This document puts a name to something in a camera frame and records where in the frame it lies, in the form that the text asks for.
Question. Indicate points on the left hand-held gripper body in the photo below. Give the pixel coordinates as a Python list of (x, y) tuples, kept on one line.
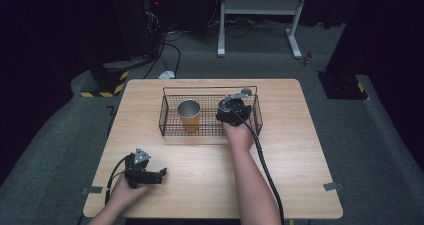
[(135, 172)]

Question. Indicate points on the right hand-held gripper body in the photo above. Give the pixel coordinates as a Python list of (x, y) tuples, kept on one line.
[(233, 113)]

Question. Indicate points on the person's right hand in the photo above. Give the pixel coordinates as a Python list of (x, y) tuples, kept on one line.
[(238, 136)]

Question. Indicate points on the person's left hand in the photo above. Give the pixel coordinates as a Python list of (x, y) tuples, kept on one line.
[(123, 195)]

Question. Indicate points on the grey round table disc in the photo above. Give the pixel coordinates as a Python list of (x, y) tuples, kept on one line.
[(248, 91)]

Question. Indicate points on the grey tape piece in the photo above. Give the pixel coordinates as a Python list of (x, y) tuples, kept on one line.
[(95, 189), (331, 186)]

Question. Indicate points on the white power adapter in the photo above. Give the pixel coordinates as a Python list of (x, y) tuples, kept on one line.
[(166, 74)]

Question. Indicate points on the small red object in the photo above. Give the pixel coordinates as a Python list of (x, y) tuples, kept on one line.
[(308, 59)]

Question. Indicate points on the black base with yellow stripes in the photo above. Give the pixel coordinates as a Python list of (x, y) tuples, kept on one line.
[(340, 88), (106, 81)]

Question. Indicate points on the white metal stand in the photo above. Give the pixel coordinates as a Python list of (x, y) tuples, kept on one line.
[(260, 6)]

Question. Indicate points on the dark equipment rack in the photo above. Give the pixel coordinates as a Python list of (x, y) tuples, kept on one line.
[(150, 18)]

